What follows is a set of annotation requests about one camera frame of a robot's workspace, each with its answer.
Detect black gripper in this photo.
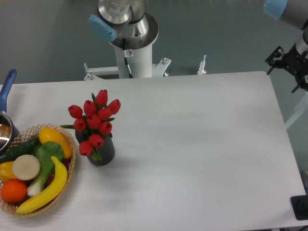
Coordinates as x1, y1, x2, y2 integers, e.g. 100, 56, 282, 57
265, 42, 308, 93

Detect red tulip bouquet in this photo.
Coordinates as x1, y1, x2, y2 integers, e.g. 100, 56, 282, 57
60, 89, 121, 161

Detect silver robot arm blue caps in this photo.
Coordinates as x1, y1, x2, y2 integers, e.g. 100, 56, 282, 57
86, 0, 308, 91

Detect dark grey ribbed vase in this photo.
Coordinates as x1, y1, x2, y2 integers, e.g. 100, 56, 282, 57
75, 131, 115, 166

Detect black device at table edge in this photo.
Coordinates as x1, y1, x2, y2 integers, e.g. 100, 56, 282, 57
290, 195, 308, 220

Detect green bok choy toy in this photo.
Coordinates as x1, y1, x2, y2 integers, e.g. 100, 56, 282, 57
27, 141, 64, 197

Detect yellow plastic banana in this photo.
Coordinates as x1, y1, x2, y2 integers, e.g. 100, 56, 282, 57
16, 156, 67, 215

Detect green cucumber toy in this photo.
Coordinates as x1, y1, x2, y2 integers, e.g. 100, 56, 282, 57
0, 137, 40, 164

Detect beige round disc toy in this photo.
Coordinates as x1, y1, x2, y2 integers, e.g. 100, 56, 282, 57
12, 154, 40, 180

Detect yellow bell pepper toy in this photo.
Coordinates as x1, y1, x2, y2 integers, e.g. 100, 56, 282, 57
0, 161, 17, 182

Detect orange plastic fruit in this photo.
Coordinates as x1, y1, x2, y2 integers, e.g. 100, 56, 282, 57
0, 180, 27, 203

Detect woven wicker basket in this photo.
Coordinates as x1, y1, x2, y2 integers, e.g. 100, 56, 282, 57
0, 124, 77, 217

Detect white frame leg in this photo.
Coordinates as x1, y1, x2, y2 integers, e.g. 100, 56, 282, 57
285, 92, 308, 129

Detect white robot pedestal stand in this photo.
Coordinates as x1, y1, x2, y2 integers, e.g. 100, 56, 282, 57
83, 44, 207, 81

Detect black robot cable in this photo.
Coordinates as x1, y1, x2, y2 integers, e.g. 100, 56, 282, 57
121, 38, 134, 78

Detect blue handled saucepan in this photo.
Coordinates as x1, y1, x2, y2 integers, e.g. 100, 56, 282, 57
0, 69, 19, 154

